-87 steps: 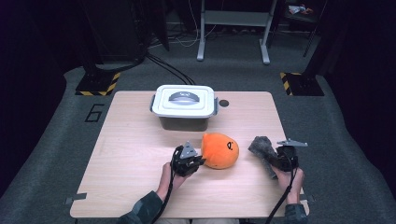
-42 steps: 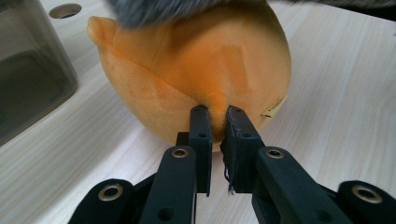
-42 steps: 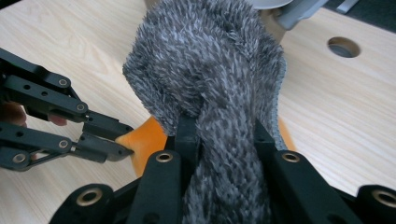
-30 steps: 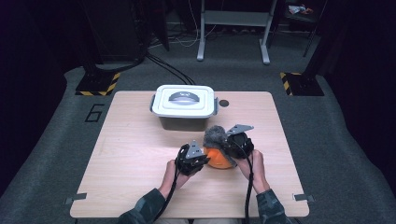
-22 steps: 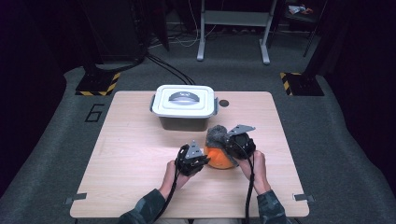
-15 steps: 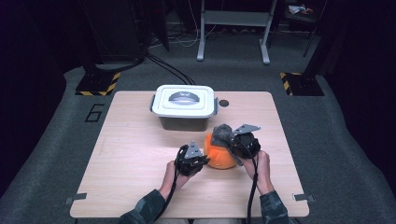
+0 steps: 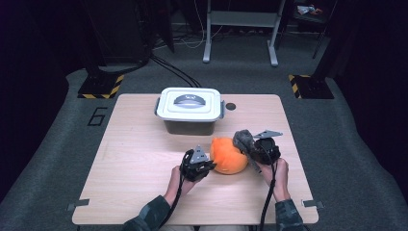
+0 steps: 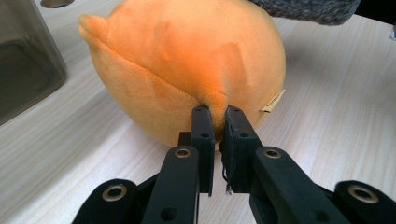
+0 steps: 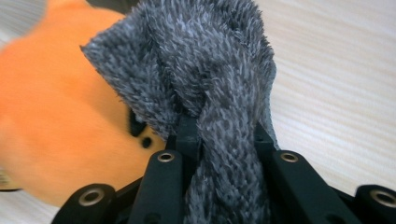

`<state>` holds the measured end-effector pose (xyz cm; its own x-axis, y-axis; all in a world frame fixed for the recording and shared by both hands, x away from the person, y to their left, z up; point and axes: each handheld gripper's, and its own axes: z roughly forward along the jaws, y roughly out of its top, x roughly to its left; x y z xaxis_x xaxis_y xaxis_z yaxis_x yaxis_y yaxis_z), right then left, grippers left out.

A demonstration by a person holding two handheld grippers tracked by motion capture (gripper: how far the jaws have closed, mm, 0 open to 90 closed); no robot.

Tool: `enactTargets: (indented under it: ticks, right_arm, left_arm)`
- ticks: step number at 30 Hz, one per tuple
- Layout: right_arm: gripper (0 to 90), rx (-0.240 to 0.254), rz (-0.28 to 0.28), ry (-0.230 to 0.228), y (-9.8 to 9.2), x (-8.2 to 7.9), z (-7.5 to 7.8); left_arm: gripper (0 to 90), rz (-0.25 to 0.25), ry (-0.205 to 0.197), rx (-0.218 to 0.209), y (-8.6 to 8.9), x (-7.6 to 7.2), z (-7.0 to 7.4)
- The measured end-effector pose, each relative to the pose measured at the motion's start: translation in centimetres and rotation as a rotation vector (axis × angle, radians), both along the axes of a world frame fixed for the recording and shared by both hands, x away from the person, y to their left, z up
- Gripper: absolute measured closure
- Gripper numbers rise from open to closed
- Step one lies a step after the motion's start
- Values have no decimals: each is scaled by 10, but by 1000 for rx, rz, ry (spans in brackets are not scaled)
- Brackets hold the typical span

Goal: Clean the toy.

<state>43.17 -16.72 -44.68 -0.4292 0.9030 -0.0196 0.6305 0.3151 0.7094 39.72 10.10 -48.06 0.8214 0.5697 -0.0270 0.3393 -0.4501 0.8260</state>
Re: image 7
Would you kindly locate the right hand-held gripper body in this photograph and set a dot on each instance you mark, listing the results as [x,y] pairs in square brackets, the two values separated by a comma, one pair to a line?
[267,152]

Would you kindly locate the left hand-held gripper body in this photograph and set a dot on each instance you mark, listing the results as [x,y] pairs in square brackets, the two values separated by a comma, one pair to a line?
[192,170]

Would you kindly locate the orange plush toy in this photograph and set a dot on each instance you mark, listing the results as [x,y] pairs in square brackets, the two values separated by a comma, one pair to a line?
[227,157]

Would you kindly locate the storage box with white lid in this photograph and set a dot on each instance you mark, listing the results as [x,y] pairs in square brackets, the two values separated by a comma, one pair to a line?
[189,102]

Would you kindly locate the person's left hand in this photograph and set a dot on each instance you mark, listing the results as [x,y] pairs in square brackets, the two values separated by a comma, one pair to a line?
[178,189]

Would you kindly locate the person's right hand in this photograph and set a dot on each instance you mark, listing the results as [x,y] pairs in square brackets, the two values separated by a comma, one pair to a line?
[280,183]

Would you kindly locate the dark round table grommet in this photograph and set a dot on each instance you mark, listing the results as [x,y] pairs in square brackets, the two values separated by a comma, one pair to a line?
[230,106]

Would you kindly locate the black yellow-striped stand base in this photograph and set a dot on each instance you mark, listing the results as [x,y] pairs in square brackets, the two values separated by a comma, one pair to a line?
[312,87]
[101,86]

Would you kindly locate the dark stand with colourful item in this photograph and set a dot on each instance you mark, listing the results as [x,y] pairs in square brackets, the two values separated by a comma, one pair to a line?
[309,11]

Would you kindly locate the dark equipment cabinet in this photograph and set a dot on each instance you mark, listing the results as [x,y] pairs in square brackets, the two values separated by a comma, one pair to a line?
[118,29]

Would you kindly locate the white metal stand frame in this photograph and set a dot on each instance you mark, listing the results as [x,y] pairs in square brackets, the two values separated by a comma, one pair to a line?
[242,18]

